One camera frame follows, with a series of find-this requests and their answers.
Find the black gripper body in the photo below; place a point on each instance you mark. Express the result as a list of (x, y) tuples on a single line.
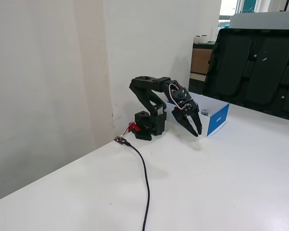
[(188, 111)]

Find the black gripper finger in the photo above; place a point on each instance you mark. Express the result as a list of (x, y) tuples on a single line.
[(198, 124), (183, 122)]

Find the gray block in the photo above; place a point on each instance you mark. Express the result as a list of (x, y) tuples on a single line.
[(205, 112)]

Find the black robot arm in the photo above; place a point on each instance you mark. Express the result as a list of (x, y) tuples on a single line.
[(147, 96)]

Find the blue and white cardboard box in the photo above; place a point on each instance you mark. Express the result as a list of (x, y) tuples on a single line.
[(216, 118)]

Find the brown cardboard box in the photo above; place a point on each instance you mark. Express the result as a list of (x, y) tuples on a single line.
[(201, 61)]

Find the red table clamp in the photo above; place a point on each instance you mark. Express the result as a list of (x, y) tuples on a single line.
[(134, 126)]

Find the small controller circuit board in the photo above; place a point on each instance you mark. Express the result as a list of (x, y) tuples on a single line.
[(120, 140)]

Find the dark green shelf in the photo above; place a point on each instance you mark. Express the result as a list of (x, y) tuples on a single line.
[(208, 45)]

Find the white cup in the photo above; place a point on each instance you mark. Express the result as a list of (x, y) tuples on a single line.
[(204, 39), (197, 39)]

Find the black plastic moulded tray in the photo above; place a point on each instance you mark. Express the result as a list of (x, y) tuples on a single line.
[(253, 69)]

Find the gray flat panel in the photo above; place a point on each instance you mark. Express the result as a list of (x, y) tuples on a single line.
[(265, 20)]

